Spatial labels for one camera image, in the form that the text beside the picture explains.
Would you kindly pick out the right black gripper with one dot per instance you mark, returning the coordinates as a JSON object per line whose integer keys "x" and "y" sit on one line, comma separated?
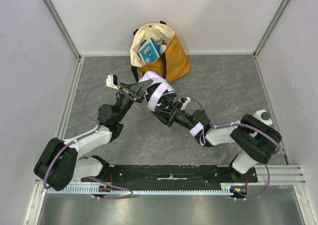
{"x": 174, "y": 112}

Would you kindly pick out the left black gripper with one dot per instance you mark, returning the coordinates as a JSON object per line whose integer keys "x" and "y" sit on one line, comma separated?
{"x": 129, "y": 92}

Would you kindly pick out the lavender folding umbrella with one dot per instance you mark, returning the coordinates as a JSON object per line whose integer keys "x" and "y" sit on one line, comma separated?
{"x": 161, "y": 94}

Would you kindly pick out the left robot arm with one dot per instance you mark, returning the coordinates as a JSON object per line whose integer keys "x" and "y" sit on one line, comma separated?
{"x": 59, "y": 162}

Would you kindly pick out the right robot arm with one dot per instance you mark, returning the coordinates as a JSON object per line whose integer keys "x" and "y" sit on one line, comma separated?
{"x": 253, "y": 134}

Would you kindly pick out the blue boxed item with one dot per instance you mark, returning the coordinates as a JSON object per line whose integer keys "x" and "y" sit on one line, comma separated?
{"x": 148, "y": 51}

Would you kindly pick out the yellow canvas tote bag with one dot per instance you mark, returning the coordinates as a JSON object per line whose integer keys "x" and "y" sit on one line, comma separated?
{"x": 172, "y": 65}

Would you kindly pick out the white card in bag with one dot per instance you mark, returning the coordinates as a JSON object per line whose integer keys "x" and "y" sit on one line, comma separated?
{"x": 162, "y": 48}

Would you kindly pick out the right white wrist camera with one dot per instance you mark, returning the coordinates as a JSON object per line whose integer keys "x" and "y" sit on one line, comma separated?
{"x": 183, "y": 102}

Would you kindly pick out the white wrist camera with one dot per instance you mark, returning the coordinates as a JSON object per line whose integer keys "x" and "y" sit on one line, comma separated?
{"x": 183, "y": 102}
{"x": 112, "y": 81}

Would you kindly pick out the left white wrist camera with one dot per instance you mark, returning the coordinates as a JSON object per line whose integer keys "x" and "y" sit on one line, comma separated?
{"x": 112, "y": 81}

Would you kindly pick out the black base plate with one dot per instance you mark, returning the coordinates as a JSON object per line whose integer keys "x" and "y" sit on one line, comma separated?
{"x": 173, "y": 177}

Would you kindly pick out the light blue cable duct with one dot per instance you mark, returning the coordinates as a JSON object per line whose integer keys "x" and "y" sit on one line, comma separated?
{"x": 96, "y": 189}

